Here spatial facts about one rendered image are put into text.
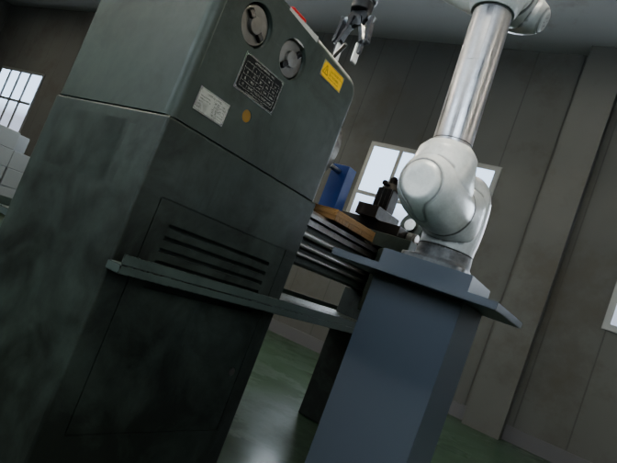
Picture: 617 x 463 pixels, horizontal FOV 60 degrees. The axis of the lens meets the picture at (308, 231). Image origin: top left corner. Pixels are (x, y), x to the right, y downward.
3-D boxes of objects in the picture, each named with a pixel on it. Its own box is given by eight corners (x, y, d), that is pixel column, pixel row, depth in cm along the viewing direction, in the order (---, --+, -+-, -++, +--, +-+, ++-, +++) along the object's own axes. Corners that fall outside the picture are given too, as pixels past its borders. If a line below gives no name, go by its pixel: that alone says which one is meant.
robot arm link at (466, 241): (480, 265, 152) (506, 193, 154) (463, 250, 137) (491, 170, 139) (428, 249, 161) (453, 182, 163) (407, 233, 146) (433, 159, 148)
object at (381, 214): (375, 217, 216) (379, 205, 216) (354, 211, 222) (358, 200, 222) (395, 231, 232) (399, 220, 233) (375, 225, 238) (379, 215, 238)
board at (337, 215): (334, 220, 185) (338, 209, 185) (259, 198, 206) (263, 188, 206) (372, 242, 209) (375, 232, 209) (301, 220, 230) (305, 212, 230)
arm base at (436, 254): (479, 287, 156) (486, 269, 156) (463, 273, 137) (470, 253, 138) (421, 268, 166) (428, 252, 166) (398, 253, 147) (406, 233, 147)
